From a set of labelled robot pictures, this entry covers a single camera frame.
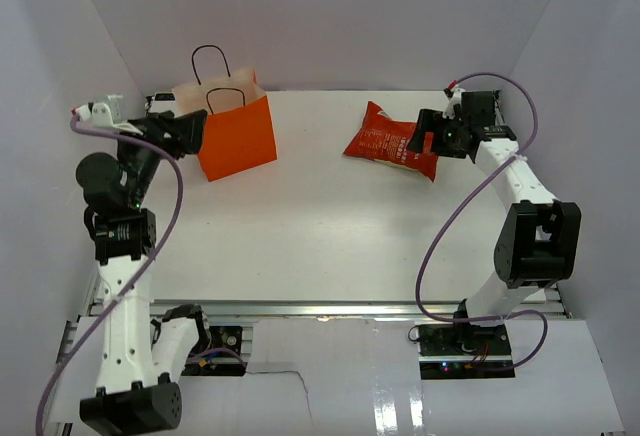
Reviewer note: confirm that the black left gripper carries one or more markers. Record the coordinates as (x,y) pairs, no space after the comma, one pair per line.
(185,130)

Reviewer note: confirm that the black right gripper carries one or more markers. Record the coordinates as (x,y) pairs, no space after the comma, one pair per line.
(433,121)

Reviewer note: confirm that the large red chips bag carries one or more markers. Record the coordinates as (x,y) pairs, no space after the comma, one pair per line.
(382,139)

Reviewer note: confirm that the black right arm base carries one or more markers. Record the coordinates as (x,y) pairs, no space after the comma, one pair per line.
(471,341)

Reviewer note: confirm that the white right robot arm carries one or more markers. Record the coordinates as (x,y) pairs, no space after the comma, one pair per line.
(537,245)

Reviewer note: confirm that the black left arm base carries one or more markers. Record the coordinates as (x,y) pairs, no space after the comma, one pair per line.
(222,358)

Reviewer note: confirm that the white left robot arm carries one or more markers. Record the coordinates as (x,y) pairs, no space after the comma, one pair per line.
(137,389)

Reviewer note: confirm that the orange paper bag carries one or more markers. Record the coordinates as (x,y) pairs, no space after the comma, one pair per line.
(238,133)

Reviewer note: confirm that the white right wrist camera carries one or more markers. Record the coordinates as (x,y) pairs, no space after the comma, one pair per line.
(453,92)

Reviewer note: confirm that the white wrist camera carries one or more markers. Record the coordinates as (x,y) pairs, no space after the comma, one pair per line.
(104,113)
(453,92)

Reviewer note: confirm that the aluminium table edge rail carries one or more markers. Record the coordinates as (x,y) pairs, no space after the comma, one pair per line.
(500,119)

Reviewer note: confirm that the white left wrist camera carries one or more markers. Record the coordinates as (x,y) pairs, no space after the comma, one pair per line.
(104,113)

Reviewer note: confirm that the front aluminium rail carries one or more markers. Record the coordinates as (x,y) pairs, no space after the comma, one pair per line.
(553,308)

